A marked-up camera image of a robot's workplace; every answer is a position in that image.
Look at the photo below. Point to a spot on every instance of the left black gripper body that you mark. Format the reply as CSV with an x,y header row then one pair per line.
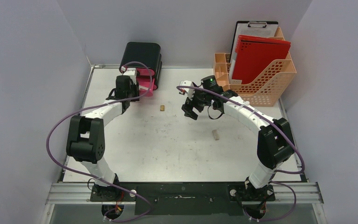
x,y
134,92

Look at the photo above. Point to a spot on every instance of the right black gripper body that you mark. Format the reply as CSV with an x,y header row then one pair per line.
x,y
193,104

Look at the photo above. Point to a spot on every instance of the black pink drawer unit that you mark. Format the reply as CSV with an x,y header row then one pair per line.
x,y
146,57

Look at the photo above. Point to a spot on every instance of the orange plastic file organizer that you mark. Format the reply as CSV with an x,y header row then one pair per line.
x,y
267,87

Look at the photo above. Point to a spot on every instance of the thick red binder folder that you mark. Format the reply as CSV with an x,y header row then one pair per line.
x,y
253,54

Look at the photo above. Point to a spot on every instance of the black clipboard with paper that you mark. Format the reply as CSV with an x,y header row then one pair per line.
x,y
253,28

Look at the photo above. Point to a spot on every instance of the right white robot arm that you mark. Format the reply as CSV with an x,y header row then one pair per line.
x,y
274,138

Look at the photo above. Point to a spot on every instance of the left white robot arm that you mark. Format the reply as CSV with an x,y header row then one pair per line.
x,y
86,138

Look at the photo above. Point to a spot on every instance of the small beige eraser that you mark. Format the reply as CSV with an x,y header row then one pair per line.
x,y
215,135

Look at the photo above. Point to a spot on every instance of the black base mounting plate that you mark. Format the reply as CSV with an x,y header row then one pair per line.
x,y
186,198

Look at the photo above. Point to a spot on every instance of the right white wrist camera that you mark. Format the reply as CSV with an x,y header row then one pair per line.
x,y
187,88

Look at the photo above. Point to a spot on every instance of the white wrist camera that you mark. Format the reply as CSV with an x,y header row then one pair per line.
x,y
132,73
187,88

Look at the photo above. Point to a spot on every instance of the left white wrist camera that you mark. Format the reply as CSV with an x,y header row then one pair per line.
x,y
132,73

